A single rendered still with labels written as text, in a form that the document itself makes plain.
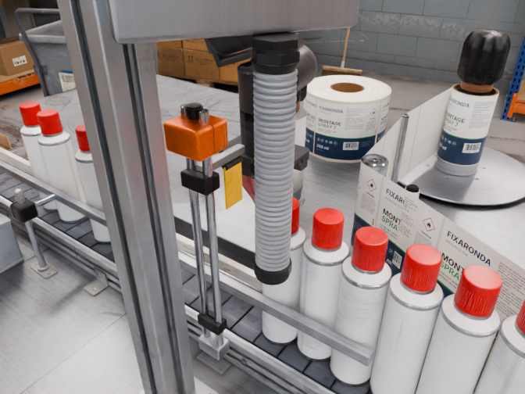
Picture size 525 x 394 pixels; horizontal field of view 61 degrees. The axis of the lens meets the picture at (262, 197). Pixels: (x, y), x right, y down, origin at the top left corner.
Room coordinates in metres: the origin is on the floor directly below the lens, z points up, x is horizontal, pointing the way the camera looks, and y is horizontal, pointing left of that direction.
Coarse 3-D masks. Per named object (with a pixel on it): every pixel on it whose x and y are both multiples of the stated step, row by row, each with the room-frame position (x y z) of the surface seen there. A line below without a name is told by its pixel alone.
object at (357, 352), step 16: (0, 160) 0.76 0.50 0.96; (16, 176) 0.71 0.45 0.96; (48, 192) 0.65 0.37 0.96; (80, 208) 0.60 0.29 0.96; (192, 272) 0.46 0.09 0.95; (208, 272) 0.44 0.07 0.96; (224, 288) 0.42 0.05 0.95; (240, 288) 0.41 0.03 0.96; (256, 304) 0.39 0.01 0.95; (272, 304) 0.39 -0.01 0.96; (288, 320) 0.37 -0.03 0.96; (304, 320) 0.36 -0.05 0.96; (320, 336) 0.34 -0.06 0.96; (336, 336) 0.34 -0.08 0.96; (352, 352) 0.32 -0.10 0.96; (368, 352) 0.32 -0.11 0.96
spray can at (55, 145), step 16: (48, 112) 0.70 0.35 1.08; (48, 128) 0.68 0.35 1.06; (48, 144) 0.67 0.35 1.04; (64, 144) 0.68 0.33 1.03; (48, 160) 0.67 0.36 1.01; (64, 160) 0.68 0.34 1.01; (48, 176) 0.68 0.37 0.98; (64, 176) 0.67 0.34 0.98; (64, 192) 0.67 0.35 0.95; (80, 192) 0.69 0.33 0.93; (64, 208) 0.67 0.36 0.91
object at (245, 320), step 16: (0, 176) 0.85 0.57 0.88; (32, 176) 0.85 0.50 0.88; (0, 192) 0.78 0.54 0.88; (32, 192) 0.78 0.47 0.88; (64, 224) 0.67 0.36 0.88; (80, 224) 0.67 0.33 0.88; (80, 240) 0.62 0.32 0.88; (112, 256) 0.58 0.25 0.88; (192, 288) 0.50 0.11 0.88; (208, 288) 0.50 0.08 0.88; (192, 304) 0.47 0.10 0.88; (224, 304) 0.47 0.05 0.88; (240, 304) 0.47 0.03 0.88; (240, 320) 0.44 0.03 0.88; (256, 320) 0.44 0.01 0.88; (240, 336) 0.41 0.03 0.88; (256, 336) 0.41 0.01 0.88; (272, 352) 0.38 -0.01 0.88; (288, 352) 0.38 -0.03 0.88; (304, 368) 0.36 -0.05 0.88; (320, 368) 0.36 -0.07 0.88; (320, 384) 0.34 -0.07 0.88; (336, 384) 0.34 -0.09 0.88; (368, 384) 0.34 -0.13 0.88
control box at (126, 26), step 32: (128, 0) 0.28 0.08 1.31; (160, 0) 0.29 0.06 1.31; (192, 0) 0.30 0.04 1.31; (224, 0) 0.30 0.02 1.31; (256, 0) 0.31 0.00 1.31; (288, 0) 0.32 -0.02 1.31; (320, 0) 0.33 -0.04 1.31; (352, 0) 0.33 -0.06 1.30; (128, 32) 0.28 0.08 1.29; (160, 32) 0.29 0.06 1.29; (192, 32) 0.30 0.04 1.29; (224, 32) 0.30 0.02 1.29; (256, 32) 0.31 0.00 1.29
